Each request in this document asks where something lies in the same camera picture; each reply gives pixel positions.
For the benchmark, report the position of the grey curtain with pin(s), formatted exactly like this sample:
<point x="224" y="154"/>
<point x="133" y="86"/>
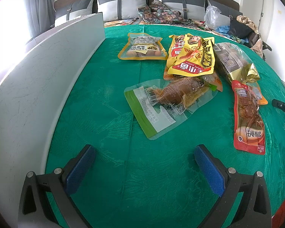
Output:
<point x="41" y="16"/>

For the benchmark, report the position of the orange chicken wing pack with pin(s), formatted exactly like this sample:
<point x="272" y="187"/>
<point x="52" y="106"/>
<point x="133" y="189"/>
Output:
<point x="257" y="91"/>

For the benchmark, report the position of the black bag on sofa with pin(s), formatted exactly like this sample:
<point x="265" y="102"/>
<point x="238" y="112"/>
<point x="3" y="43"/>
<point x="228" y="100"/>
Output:
<point x="244" y="28"/>

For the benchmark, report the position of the red fluffy sleeve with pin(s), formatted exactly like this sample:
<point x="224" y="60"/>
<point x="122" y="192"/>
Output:
<point x="283" y="213"/>

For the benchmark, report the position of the grey cushion middle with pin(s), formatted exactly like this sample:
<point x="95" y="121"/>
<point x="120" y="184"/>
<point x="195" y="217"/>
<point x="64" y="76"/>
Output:
<point x="113" y="10"/>

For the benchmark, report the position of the gold walnut snack bag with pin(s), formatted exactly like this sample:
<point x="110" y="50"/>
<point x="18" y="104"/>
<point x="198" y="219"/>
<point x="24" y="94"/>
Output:
<point x="233" y="63"/>

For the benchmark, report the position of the green tablecloth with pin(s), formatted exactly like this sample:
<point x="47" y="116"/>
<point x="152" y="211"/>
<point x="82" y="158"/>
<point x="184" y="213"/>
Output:
<point x="144" y="174"/>

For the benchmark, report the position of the clear plastic bag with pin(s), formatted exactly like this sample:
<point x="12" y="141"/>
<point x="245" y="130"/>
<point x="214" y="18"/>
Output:
<point x="211" y="16"/>

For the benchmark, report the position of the white cardboard box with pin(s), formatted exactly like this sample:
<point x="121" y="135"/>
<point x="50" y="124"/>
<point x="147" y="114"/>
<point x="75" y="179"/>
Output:
<point x="32" y="97"/>

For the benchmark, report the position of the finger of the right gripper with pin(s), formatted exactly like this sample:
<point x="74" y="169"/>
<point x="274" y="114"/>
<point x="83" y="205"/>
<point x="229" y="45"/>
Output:
<point x="278" y="104"/>

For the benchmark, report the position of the yellow egg snack pouch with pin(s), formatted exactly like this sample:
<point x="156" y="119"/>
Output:
<point x="142" y="46"/>

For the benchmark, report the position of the clear green chicken leg pack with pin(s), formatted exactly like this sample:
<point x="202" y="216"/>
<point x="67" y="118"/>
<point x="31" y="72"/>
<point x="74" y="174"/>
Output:
<point x="166" y="104"/>

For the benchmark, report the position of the yellow chicken feet snack bag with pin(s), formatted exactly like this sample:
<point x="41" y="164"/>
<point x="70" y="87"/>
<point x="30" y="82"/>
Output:
<point x="196" y="57"/>

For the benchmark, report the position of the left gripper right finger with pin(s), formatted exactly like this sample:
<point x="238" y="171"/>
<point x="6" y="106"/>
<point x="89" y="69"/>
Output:
<point x="254" y="209"/>

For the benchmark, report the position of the orange tofu snack pack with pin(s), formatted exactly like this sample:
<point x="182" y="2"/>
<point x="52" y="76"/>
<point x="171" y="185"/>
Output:
<point x="212" y="79"/>

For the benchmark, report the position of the red spicy fish snack pack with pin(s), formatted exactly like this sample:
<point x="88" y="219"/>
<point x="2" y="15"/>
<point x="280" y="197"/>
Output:
<point x="249" y="128"/>

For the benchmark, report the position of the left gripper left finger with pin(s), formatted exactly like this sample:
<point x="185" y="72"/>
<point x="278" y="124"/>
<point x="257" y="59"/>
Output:
<point x="34" y="207"/>

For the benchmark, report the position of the grey cushion right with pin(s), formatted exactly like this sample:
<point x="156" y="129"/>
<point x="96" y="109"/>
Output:
<point x="189" y="9"/>

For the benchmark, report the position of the floral dark blanket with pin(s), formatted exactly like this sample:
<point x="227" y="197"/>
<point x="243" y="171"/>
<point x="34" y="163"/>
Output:
<point x="159" y="13"/>

